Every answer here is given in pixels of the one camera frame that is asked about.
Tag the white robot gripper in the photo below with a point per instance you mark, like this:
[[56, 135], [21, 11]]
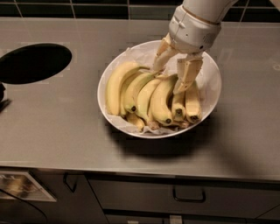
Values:
[[192, 32]]

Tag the large central yellow banana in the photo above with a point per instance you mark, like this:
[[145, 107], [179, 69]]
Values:
[[160, 98]]

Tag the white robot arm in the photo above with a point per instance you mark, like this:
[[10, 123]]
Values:
[[211, 10]]

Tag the white ceramic bowl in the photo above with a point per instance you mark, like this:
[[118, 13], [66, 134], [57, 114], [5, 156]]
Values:
[[211, 87]]

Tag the rightmost yellow banana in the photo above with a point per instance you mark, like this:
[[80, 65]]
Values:
[[192, 104]]

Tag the leftmost yellow banana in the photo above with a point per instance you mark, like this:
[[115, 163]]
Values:
[[114, 84]]

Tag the small lower yellow banana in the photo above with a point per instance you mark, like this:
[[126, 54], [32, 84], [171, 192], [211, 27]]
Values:
[[136, 121]]

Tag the grey drawer front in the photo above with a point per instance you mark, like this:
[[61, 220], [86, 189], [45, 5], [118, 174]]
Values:
[[157, 198]]

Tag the black round countertop hole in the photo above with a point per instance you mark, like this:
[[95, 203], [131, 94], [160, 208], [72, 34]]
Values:
[[33, 63]]

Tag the grey cabinet door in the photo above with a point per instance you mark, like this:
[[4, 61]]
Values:
[[81, 207]]

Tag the black drawer handle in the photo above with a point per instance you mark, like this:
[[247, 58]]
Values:
[[188, 194]]

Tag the black cabinet door handle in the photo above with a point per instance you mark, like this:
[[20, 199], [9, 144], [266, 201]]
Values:
[[70, 181]]

